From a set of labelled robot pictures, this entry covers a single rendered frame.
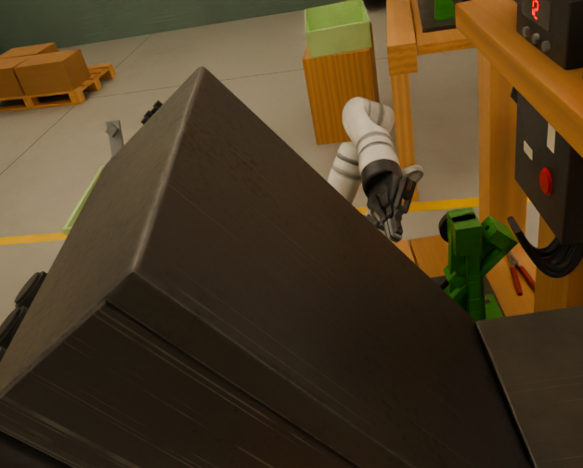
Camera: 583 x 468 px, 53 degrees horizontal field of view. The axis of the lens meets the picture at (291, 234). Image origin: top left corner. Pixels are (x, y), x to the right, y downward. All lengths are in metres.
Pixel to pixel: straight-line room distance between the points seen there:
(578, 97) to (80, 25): 8.49
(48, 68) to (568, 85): 6.00
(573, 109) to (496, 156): 0.78
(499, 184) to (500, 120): 0.16
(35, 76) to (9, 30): 2.96
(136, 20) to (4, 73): 2.44
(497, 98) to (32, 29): 8.35
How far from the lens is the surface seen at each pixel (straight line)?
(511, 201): 1.49
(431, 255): 1.52
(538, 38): 0.79
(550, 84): 0.70
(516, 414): 0.72
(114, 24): 8.74
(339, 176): 1.22
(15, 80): 6.75
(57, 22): 9.10
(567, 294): 1.10
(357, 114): 1.18
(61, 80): 6.44
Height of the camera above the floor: 1.80
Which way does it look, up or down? 33 degrees down
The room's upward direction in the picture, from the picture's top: 12 degrees counter-clockwise
